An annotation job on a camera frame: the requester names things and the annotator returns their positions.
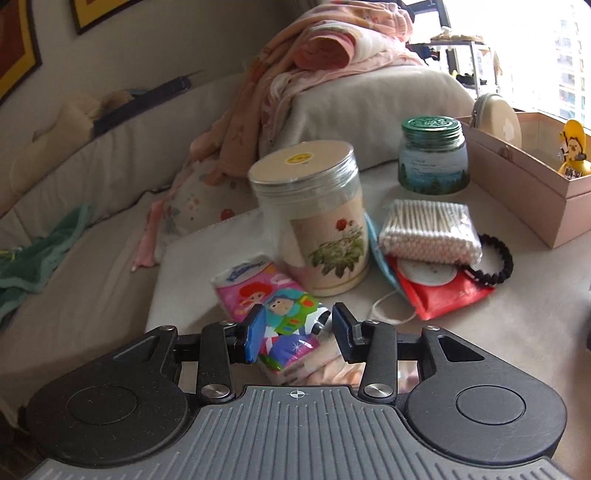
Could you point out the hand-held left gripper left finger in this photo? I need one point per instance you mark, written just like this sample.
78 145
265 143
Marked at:
255 337

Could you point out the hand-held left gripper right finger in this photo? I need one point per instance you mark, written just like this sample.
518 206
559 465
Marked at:
344 337

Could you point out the cartoon print tissue pack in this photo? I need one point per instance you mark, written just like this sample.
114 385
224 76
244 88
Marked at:
281 307

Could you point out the blue face mask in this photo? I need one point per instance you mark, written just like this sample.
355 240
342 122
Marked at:
376 254

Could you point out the cotton swab pack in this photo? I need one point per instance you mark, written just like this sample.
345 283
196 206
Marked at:
427 230

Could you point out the pink cardboard box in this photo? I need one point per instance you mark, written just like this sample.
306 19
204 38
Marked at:
521 194

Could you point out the red wet wipe packet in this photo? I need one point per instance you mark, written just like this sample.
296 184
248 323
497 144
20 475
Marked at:
438 297

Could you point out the floral jar with clear lid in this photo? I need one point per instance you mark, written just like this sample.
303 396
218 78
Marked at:
323 230

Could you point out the floral pillow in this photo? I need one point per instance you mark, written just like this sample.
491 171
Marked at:
198 203

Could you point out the beige sofa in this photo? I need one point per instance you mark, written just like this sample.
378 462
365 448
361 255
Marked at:
92 295

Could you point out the glass jar with green lid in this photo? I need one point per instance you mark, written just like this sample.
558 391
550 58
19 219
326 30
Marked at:
431 157

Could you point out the green cloth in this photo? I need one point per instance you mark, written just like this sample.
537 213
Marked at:
41 258

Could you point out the dark blue cloth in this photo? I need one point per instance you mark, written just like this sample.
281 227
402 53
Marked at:
138 104

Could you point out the beige round zip pouch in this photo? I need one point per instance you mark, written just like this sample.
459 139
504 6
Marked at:
496 120

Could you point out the beige plush toy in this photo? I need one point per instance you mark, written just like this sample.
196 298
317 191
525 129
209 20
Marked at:
60 124

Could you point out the pink printed blanket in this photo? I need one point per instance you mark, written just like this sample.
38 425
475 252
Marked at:
323 46

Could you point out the yellow toy figurine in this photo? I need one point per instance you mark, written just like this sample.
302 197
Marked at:
574 147

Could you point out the metal rack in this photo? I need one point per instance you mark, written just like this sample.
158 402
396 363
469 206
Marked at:
461 55

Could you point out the small framed picture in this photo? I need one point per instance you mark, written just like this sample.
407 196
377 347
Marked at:
99 11

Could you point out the large framed picture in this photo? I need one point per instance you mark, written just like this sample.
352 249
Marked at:
18 41

